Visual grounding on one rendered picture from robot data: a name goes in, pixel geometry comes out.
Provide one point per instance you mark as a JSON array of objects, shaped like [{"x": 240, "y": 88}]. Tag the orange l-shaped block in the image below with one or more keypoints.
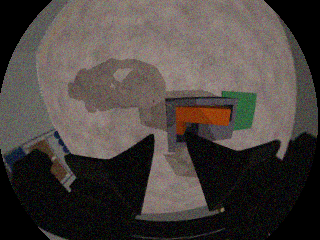
[{"x": 204, "y": 114}]

